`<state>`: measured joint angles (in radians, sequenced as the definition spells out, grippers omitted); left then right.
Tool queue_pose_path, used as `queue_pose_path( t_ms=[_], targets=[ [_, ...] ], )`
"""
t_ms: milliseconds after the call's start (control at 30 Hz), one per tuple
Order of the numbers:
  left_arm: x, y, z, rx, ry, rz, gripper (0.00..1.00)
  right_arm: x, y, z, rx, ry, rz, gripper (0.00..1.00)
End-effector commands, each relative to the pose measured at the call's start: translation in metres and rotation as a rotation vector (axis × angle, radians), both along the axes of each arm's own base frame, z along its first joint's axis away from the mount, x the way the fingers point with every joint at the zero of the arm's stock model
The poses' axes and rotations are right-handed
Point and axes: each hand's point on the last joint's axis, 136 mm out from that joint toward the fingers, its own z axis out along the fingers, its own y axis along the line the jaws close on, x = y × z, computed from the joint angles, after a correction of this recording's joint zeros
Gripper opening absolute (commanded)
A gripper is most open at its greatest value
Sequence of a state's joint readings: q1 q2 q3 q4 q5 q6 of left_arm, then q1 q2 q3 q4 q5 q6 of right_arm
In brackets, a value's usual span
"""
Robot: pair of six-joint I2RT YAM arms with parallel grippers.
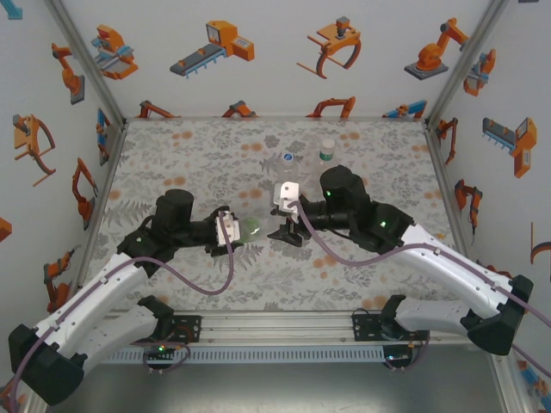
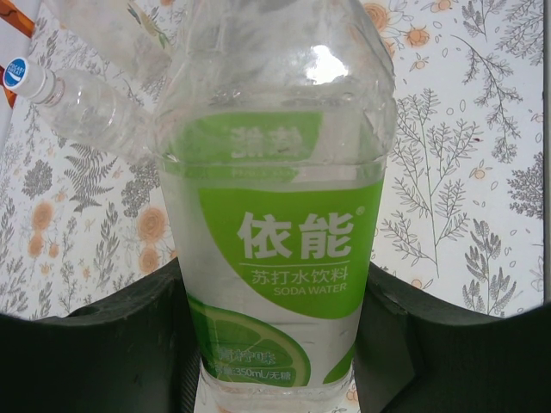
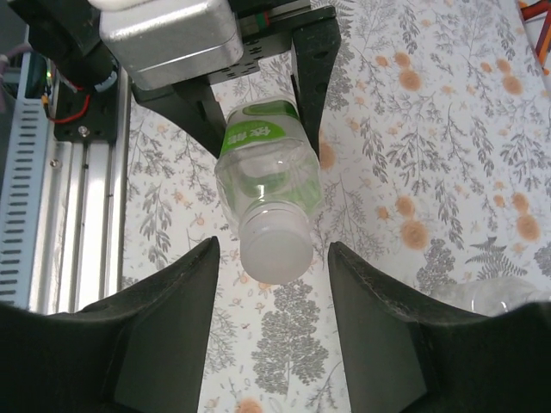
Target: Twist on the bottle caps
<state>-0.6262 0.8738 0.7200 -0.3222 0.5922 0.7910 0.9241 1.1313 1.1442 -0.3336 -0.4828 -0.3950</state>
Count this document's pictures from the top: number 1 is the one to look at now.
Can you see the thin aluminium rail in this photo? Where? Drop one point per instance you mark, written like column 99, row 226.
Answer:
column 275, row 118

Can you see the floral patterned table cover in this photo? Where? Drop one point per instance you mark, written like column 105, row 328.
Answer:
column 301, row 292

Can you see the controller board green LED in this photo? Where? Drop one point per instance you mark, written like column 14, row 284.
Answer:
column 396, row 357
column 161, row 348

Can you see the wide aluminium base rail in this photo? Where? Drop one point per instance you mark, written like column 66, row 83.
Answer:
column 275, row 327

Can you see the aluminium side rail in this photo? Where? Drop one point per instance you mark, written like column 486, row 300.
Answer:
column 95, row 223
column 452, row 215

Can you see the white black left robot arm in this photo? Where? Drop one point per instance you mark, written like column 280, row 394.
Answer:
column 99, row 288

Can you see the blue bottle cap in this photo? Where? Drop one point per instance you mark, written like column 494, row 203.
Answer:
column 287, row 158

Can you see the white bottle cap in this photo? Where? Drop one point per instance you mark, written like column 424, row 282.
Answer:
column 328, row 144

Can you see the clear bottle green white label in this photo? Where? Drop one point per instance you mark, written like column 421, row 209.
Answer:
column 326, row 159

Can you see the aluminium frame post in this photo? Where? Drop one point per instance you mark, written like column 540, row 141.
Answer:
column 86, row 64
column 469, row 60
column 512, row 378

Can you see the clear unlabelled plastic bottle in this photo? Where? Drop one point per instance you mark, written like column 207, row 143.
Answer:
column 289, row 176

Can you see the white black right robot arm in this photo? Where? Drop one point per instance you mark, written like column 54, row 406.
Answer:
column 452, row 258

